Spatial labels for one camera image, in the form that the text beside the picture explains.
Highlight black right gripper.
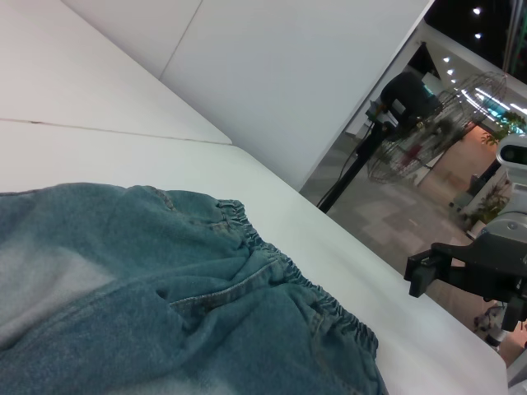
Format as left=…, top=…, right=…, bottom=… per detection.
left=404, top=233, right=527, bottom=304

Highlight blue denim shorts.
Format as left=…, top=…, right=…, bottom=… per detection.
left=0, top=183, right=389, bottom=395

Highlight potted plant white pot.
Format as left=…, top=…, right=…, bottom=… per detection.
left=464, top=180, right=514, bottom=236

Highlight black fan stand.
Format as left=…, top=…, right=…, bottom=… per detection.
left=315, top=121, right=385, bottom=214

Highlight green leafy plant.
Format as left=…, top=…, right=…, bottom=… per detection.
left=480, top=109, right=527, bottom=146

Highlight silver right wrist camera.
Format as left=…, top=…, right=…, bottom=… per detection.
left=495, top=133, right=527, bottom=172

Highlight wire cage floor fan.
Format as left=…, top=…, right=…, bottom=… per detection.
left=365, top=72, right=509, bottom=185

